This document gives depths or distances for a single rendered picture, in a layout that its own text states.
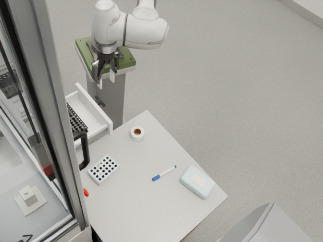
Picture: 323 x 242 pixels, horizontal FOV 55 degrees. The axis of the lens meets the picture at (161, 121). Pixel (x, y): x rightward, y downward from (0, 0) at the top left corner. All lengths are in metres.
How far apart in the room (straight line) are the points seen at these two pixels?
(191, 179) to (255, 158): 1.23
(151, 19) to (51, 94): 0.77
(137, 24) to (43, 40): 0.81
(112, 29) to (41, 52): 0.78
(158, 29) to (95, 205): 0.80
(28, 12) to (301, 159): 2.62
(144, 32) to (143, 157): 0.64
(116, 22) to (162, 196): 0.79
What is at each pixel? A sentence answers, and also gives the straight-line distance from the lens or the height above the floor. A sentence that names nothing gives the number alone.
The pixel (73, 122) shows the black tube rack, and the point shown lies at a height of 0.90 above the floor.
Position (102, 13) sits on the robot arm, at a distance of 1.18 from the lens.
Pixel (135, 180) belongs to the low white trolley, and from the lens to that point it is 1.49.
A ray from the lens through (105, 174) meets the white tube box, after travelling 1.49.
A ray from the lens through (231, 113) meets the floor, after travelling 2.80.
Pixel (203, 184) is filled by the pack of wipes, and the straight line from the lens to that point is 1.49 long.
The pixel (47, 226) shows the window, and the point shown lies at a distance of 1.01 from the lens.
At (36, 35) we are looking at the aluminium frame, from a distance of 0.41.
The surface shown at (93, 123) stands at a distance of 1.54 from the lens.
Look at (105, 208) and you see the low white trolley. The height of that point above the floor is 0.76.
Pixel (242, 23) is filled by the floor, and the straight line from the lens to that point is 3.70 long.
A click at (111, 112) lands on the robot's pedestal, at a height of 0.28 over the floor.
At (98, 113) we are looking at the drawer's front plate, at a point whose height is 0.91.
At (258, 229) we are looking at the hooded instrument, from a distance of 0.47.
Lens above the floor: 2.14
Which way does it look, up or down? 56 degrees down
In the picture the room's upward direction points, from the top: 15 degrees clockwise
